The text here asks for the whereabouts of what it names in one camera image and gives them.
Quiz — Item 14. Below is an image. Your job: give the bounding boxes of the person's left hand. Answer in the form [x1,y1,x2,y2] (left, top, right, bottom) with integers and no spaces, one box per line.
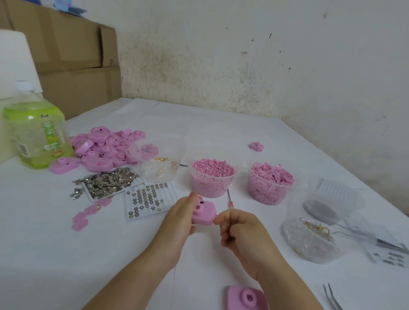
[150,192,204,266]

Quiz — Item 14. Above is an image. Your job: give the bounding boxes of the person's right hand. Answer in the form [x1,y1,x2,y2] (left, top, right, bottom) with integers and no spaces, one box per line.
[213,210,285,282]

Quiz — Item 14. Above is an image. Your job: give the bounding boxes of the pink toy camera shell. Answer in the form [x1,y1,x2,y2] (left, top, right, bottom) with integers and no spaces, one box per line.
[191,197,218,226]

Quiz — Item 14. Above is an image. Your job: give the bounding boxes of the person's left forearm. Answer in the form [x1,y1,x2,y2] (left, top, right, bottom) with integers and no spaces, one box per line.
[82,247,180,310]

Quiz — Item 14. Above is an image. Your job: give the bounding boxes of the person's right forearm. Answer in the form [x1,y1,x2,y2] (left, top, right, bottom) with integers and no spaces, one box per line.
[254,263,324,310]

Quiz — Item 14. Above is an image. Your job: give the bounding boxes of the clear cup of pink beads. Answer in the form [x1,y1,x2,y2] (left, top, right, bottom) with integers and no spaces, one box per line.
[189,153,241,199]

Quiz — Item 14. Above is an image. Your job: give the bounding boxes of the white grid tray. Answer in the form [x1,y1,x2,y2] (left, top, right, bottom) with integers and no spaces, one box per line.
[124,181,180,221]

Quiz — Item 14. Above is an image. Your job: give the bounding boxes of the clear cup with gold rings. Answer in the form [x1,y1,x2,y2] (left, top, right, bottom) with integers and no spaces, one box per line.
[139,141,186,183]

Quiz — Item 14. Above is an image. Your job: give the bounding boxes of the clear cup of pink chips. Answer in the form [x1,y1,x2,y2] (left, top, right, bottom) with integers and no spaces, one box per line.
[247,161,295,206]

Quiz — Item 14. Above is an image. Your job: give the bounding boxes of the white tray of silver pieces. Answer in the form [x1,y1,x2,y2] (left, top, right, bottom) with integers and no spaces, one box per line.
[70,167,147,203]

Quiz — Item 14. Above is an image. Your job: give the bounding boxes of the clear bowl of key rings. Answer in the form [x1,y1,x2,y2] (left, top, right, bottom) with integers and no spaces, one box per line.
[282,217,349,264]

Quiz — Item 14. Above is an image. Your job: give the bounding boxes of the pile of pink plastic shells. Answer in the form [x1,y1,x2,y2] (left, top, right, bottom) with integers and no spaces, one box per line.
[49,126,158,175]

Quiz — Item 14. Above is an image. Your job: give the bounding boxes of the clear empty plastic cup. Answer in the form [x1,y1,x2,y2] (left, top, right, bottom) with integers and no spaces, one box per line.
[288,178,365,225]

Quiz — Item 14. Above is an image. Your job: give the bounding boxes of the silver tweezers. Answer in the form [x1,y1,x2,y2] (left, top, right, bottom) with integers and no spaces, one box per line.
[322,283,345,310]

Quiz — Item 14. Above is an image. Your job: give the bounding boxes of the long metal tweezers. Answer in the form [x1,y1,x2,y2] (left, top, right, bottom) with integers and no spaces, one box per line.
[332,223,409,255]

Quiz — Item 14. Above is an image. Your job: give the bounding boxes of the large brown cardboard box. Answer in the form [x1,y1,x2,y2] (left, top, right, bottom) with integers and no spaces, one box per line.
[37,65,122,120]
[0,0,119,73]

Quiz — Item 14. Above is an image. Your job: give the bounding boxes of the green drink bottle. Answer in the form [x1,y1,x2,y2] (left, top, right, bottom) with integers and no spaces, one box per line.
[3,81,74,170]

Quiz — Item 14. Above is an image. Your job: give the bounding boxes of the white sticker sheet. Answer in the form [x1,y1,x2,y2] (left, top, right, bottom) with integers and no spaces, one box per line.
[366,224,409,269]

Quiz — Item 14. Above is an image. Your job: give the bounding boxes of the white rounded object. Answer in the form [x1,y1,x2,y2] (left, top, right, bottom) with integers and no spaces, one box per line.
[0,30,43,101]

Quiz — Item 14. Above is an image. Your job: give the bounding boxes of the blue object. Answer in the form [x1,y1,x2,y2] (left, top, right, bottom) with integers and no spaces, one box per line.
[59,0,87,16]

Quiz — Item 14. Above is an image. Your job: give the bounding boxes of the pink camera shell with lens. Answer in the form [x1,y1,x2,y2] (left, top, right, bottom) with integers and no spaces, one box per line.
[226,285,269,310]

